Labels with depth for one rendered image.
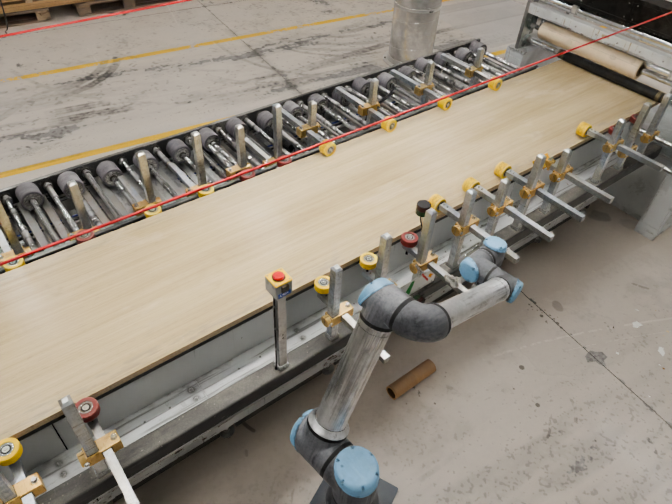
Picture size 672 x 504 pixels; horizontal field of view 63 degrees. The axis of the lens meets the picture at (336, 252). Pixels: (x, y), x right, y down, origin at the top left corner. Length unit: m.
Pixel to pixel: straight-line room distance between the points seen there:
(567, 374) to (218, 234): 2.11
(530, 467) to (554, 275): 1.44
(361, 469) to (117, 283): 1.23
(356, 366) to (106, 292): 1.13
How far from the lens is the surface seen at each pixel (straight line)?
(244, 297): 2.28
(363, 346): 1.71
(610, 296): 4.03
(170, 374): 2.30
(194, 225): 2.63
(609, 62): 4.39
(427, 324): 1.61
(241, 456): 2.90
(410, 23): 6.08
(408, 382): 3.06
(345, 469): 1.90
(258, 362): 2.42
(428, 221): 2.34
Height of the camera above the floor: 2.59
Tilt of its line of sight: 43 degrees down
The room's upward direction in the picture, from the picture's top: 4 degrees clockwise
